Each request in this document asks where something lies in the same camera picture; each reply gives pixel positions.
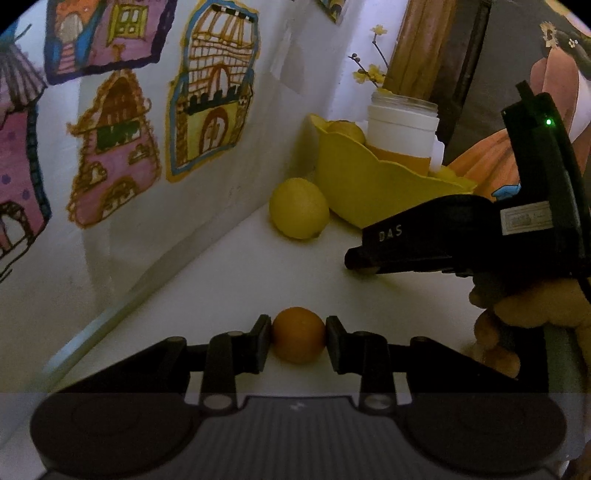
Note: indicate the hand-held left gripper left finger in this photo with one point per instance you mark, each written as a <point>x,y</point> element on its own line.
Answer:
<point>263,344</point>

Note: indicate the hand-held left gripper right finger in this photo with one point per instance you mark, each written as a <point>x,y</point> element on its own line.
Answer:
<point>334,344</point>

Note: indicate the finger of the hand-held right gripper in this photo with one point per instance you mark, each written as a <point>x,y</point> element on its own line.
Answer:
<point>415,267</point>

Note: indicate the small orange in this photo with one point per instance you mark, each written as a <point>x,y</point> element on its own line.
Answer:
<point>298,334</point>

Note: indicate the yellow wavy-edged bowl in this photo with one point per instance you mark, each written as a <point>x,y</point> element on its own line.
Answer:
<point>369,189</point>

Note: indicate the person's right hand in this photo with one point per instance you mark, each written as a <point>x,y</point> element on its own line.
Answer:
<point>549,304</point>

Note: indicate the white printed tablecloth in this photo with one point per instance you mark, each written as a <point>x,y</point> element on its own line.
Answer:
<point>231,277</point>

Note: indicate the small white bottle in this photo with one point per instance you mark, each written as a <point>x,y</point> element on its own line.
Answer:
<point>438,152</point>

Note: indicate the yellow lemon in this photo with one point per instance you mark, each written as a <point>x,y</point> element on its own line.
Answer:
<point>300,210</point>

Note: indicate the white jar with orange contents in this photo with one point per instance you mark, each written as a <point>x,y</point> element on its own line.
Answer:
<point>401,124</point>

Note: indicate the brown wooden pole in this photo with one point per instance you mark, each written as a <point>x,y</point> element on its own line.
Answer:
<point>420,46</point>

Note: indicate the yellow flower twig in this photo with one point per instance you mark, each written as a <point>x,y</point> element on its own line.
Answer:
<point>374,71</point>

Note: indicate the white paper backdrop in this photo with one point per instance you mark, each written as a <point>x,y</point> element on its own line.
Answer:
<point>286,92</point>

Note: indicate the pink house drawing brown outline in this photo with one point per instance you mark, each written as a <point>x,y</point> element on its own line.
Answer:
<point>115,157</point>

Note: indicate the yellow castle house drawing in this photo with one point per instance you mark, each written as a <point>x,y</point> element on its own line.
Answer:
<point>217,92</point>

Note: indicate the pink house drawing purple roof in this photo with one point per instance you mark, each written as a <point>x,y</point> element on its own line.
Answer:
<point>18,184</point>

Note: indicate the dark purple framed house drawing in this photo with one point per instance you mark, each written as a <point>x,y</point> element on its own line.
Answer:
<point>106,32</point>

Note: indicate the wall poster with orange dress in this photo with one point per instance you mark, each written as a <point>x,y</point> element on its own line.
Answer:
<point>554,69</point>

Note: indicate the dark wooden frame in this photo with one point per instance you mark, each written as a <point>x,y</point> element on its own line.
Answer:
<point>466,69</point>

